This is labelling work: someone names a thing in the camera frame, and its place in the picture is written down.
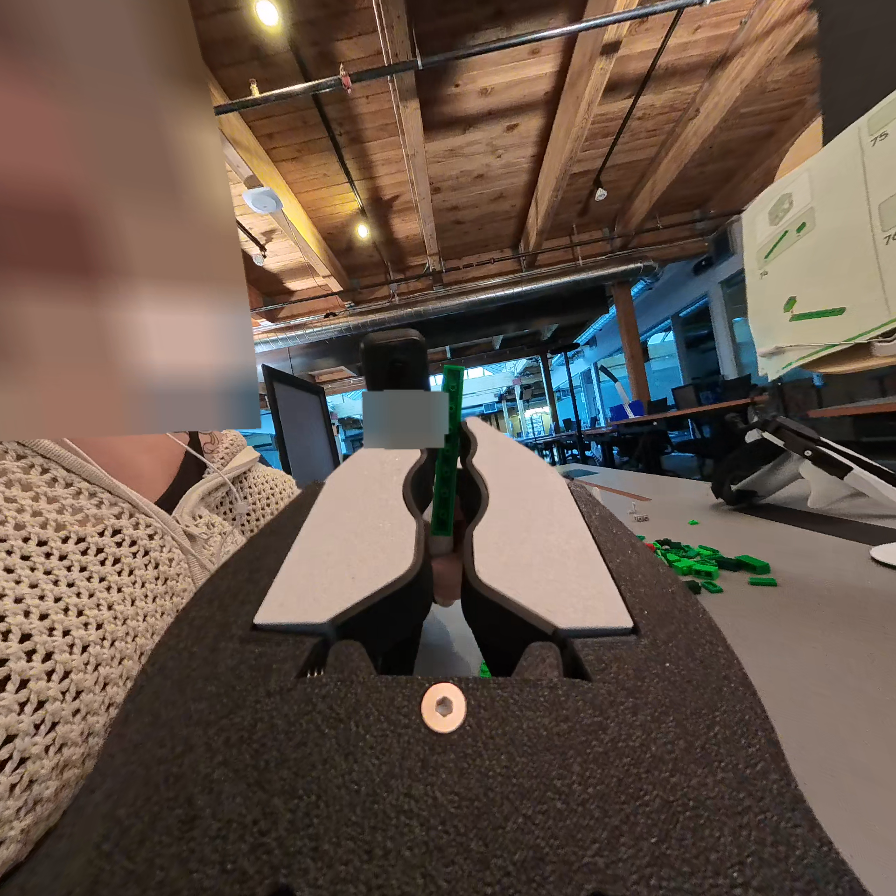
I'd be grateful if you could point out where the lego instruction booklet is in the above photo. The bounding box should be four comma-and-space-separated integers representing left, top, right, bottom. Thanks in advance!
741, 105, 896, 382

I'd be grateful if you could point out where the person in knitted sweater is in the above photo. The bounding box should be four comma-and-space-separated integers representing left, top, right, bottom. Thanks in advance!
0, 428, 303, 872

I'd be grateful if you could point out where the wooden column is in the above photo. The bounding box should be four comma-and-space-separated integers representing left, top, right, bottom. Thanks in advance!
609, 280, 653, 406

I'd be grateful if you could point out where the person's left hand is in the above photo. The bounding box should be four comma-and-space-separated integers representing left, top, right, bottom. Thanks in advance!
430, 535, 466, 609

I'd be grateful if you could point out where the row of office desks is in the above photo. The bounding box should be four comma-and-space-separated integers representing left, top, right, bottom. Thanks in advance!
514, 374, 771, 477

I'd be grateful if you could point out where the black monitor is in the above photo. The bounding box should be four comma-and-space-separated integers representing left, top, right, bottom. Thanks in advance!
260, 363, 343, 485

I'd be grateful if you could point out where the silver ventilation duct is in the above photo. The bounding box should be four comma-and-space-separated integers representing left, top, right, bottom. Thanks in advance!
253, 258, 662, 352

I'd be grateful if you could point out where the long green lego plate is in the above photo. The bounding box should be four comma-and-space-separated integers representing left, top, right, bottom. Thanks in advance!
429, 363, 468, 539

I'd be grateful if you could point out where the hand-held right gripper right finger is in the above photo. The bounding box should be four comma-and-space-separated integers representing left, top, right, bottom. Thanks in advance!
458, 416, 637, 641

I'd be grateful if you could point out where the pile of loose lego pieces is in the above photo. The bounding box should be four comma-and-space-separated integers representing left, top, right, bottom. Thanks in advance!
636, 518, 779, 596

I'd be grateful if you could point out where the black ceiling pipe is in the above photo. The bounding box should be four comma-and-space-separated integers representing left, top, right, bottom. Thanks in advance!
213, 0, 708, 117

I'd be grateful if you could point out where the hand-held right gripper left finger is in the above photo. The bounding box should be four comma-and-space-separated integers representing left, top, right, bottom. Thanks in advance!
252, 448, 435, 639

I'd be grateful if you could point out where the white drawstring cord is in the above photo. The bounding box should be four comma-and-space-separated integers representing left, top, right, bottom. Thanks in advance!
62, 430, 247, 585

